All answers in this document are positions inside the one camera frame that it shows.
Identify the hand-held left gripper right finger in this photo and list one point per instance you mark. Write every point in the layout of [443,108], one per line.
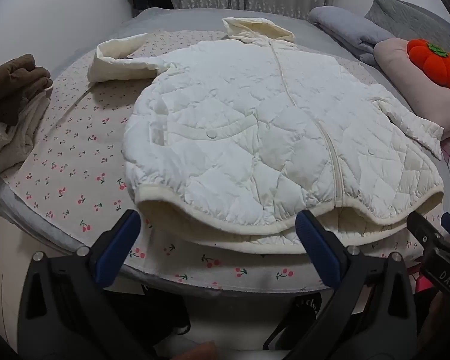
[318,249]

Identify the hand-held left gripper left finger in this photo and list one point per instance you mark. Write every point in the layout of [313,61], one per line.
[112,249]

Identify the white quilted jacket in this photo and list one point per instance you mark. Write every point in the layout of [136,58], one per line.
[247,120]

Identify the cherry print blanket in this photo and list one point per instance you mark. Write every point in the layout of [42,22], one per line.
[78,150]

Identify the beige garment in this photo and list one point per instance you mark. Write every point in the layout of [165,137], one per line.
[11,142]

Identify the orange pumpkin plush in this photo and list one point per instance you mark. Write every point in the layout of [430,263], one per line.
[438,67]

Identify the pink pillow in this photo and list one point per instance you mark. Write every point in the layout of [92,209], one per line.
[397,67]

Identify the brown garment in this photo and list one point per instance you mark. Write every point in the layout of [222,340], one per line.
[11,82]

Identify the grey quilted pillow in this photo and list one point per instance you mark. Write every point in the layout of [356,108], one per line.
[405,18]

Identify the folded grey blanket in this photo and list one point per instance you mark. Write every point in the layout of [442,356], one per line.
[341,26]

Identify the grey bed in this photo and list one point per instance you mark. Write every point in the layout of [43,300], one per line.
[187,18]

